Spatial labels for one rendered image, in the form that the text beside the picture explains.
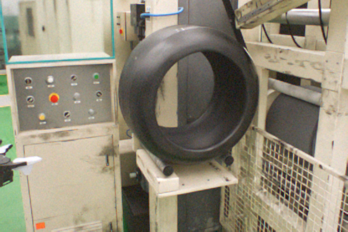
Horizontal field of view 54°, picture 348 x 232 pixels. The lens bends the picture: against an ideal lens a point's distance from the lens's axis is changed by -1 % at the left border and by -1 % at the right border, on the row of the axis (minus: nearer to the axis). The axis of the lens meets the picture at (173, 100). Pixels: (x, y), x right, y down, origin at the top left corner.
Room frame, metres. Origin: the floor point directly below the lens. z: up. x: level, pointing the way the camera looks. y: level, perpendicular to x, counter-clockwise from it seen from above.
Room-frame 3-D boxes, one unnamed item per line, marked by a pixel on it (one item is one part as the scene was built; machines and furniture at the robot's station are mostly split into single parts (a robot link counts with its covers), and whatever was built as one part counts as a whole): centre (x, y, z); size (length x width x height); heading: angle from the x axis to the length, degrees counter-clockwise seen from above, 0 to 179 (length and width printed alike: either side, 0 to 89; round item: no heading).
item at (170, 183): (1.45, 0.08, 0.83); 0.36 x 0.09 x 0.06; 20
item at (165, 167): (1.44, 0.08, 0.90); 0.35 x 0.05 x 0.05; 20
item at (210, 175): (1.50, -0.05, 0.80); 0.37 x 0.36 x 0.02; 110
